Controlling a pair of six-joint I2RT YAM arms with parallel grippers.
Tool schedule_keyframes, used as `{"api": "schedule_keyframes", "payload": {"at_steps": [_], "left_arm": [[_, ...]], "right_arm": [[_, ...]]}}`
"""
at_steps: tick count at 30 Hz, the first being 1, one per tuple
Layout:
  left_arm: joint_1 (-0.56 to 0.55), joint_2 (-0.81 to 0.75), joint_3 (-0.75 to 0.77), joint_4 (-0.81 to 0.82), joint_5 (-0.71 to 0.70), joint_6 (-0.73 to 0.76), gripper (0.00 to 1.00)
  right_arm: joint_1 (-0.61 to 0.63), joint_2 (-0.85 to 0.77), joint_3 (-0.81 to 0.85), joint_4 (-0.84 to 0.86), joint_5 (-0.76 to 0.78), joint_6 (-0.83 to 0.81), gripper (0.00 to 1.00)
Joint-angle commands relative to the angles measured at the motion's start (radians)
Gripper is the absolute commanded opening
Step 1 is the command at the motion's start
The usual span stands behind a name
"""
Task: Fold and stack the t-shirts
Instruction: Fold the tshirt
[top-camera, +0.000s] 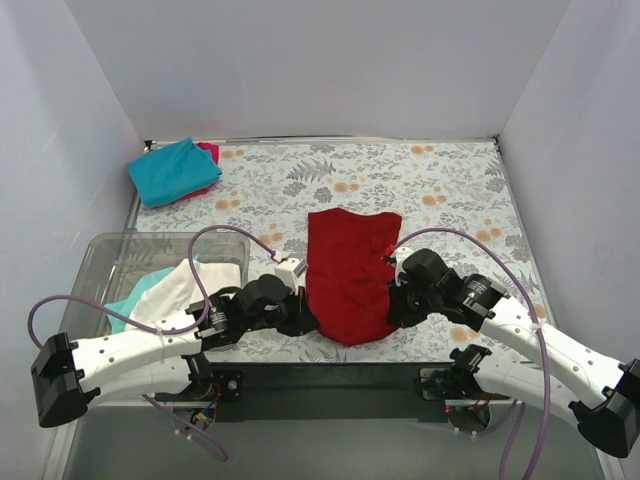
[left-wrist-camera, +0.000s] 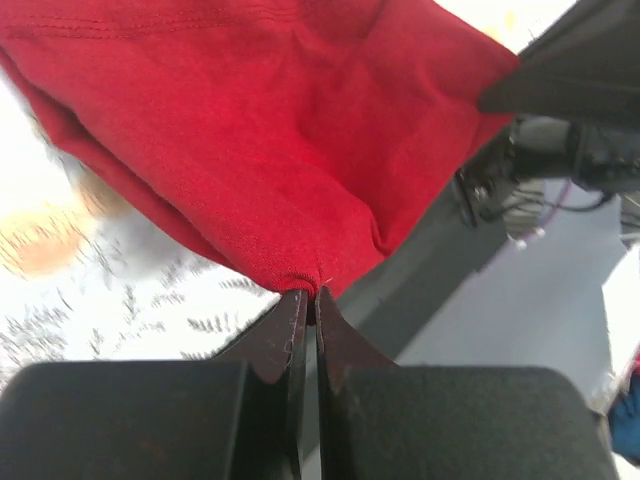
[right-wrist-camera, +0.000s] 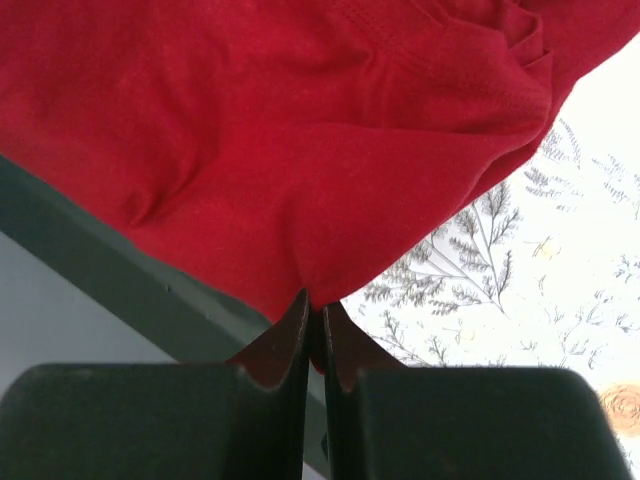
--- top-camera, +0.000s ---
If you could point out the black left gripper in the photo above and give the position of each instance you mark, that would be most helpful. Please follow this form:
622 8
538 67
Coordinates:
301 317

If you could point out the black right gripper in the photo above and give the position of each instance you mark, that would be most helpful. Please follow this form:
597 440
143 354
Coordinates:
397 307

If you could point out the dark red t shirt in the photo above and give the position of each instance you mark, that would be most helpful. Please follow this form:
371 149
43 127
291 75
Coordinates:
347 278

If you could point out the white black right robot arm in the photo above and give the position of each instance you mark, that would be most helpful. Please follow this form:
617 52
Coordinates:
597 394

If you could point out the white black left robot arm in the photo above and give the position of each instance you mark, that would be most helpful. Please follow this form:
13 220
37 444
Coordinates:
68 374

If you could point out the white t shirt in bin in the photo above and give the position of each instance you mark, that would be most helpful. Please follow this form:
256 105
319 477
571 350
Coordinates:
175 293

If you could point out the floral patterned table mat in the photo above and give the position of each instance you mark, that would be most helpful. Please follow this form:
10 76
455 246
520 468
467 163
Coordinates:
452 197

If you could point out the light teal t shirt in bin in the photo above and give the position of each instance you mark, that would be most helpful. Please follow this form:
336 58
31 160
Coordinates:
126 306

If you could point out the clear plastic bin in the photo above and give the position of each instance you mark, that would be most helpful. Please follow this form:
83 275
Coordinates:
115 262

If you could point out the folded pink t shirt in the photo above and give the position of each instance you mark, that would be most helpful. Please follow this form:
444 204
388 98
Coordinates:
212 154

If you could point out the folded teal t shirt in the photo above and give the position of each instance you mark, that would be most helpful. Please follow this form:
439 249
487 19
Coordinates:
165 175

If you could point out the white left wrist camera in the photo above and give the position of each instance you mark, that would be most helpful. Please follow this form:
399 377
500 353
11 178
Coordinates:
292 272

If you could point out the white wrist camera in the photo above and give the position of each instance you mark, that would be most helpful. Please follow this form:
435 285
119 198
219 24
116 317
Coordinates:
292 272
395 257

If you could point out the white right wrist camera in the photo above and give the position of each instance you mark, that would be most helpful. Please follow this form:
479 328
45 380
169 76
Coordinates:
395 257

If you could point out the aluminium frame rail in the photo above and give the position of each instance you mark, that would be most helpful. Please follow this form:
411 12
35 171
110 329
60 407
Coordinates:
60 435

